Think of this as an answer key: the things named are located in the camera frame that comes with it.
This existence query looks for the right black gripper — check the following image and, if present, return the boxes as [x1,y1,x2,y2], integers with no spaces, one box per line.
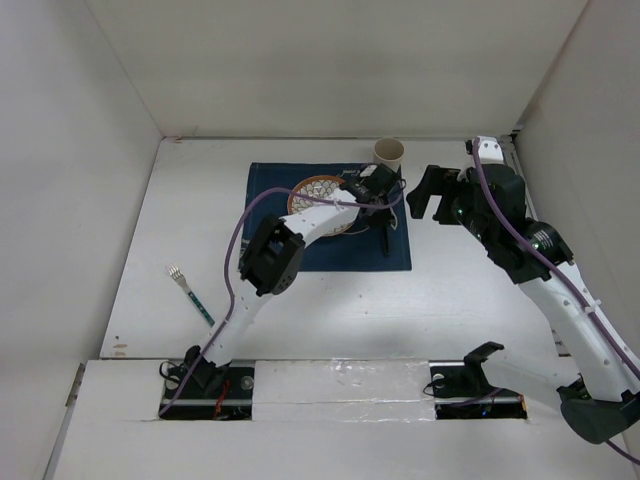
[408,163,497,247]

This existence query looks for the black table knife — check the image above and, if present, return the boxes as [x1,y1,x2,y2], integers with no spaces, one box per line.
[381,216,392,258]

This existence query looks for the brown paper cup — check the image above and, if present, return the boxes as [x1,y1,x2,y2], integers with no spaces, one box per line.
[373,138,405,172]

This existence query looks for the floral patterned plate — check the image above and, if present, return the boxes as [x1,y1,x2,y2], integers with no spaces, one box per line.
[283,175,359,245]

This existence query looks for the dark blue cloth napkin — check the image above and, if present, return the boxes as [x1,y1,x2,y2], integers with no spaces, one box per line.
[246,163,412,272]

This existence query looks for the teal patterned handle cutlery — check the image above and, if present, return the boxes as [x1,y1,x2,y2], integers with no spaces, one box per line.
[166,264,215,327]

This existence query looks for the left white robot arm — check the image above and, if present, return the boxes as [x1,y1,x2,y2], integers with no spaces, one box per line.
[184,164,402,397]

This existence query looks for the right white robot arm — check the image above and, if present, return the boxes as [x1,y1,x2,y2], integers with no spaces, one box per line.
[407,164,639,444]

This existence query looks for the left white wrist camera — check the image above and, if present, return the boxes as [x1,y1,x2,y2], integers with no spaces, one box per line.
[357,164,379,182]

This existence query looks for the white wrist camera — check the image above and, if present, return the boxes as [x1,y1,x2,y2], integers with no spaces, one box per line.
[357,164,379,182]
[465,136,504,164]

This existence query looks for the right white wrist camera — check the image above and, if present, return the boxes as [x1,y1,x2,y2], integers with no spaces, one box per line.
[465,136,504,164]

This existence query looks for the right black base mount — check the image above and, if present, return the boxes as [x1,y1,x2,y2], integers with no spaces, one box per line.
[422,361,528,421]

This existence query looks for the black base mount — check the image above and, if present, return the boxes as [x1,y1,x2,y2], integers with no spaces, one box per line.
[158,361,255,421]
[422,361,528,421]

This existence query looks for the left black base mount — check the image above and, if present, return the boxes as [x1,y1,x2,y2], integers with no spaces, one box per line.
[158,361,255,421]

